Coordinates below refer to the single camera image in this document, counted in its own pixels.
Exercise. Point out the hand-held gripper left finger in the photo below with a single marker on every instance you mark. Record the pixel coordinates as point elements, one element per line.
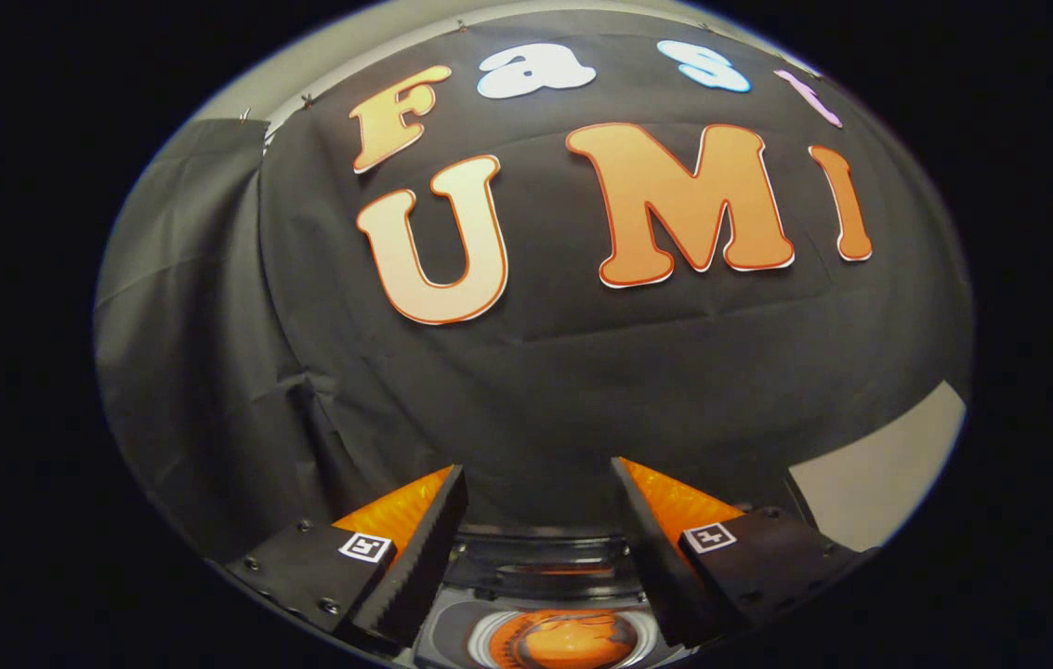
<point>414,567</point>

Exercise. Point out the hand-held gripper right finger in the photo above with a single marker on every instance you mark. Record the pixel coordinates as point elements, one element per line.
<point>665,571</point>

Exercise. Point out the grey top-load washing machine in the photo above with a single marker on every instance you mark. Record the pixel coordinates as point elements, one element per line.
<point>452,632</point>

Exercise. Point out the transparent washing machine lid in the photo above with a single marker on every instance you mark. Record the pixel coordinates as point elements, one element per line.
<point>545,557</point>

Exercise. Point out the yellow polo shirt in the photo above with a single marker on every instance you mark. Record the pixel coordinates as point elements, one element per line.
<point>554,641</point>

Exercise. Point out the black backdrop cloth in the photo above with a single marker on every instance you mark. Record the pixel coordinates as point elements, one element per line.
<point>582,390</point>

